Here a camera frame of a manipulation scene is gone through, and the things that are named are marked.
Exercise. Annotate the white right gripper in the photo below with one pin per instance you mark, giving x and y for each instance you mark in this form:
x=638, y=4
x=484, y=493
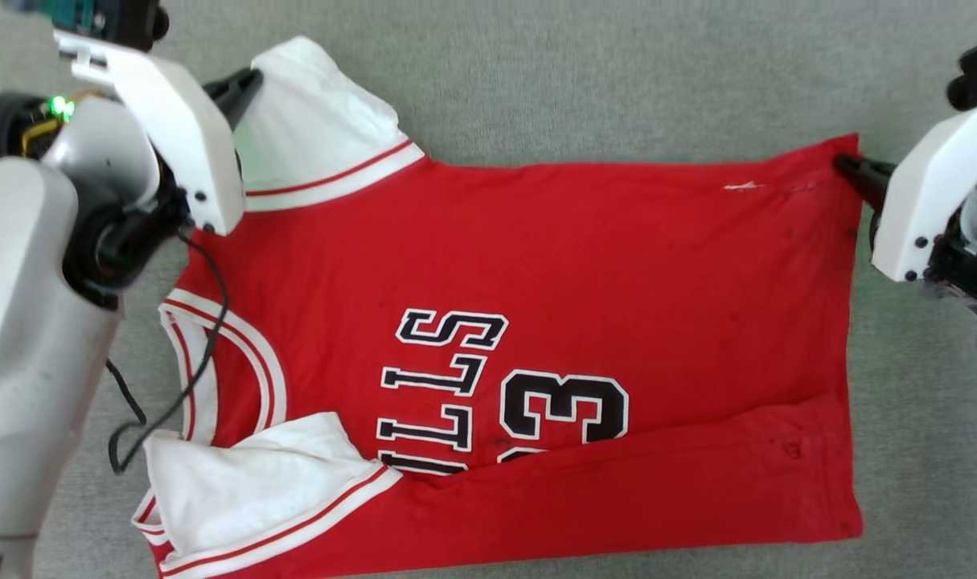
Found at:
x=930, y=193

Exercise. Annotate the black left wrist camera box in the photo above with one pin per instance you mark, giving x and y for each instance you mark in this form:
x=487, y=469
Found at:
x=130, y=22

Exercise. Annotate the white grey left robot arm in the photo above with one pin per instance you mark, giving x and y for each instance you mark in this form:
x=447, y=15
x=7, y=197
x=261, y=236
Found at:
x=30, y=322

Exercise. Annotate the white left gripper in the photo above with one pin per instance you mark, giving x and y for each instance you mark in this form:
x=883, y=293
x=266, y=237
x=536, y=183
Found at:
x=174, y=129

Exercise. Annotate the red white basketball jersey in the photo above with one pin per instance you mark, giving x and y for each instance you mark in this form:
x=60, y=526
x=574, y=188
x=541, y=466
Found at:
x=617, y=322

